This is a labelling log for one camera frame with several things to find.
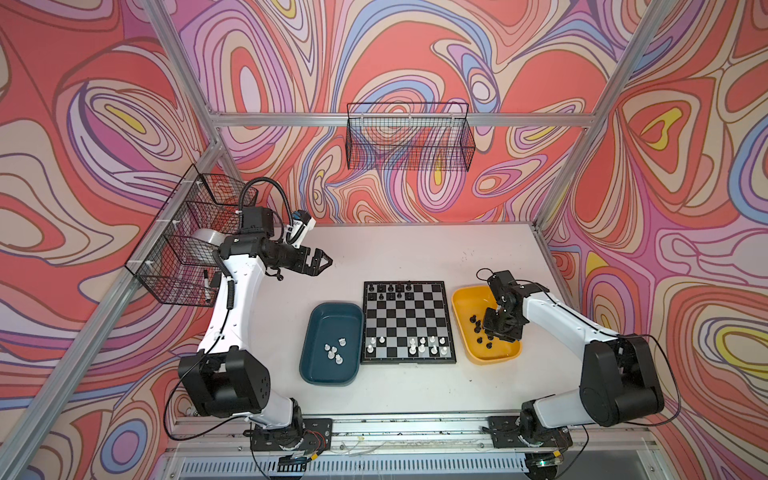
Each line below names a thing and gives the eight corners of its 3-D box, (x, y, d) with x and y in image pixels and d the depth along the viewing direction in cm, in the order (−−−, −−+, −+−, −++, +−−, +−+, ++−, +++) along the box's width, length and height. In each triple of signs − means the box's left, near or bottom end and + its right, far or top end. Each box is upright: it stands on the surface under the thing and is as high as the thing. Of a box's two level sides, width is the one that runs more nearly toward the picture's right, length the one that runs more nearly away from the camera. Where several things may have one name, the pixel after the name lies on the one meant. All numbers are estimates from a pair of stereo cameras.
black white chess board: (359, 364, 87) (358, 360, 84) (364, 285, 104) (363, 280, 102) (454, 364, 87) (456, 360, 84) (443, 285, 104) (444, 280, 102)
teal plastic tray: (298, 386, 82) (294, 380, 78) (312, 311, 97) (309, 302, 93) (361, 386, 82) (360, 380, 78) (365, 311, 97) (364, 302, 93)
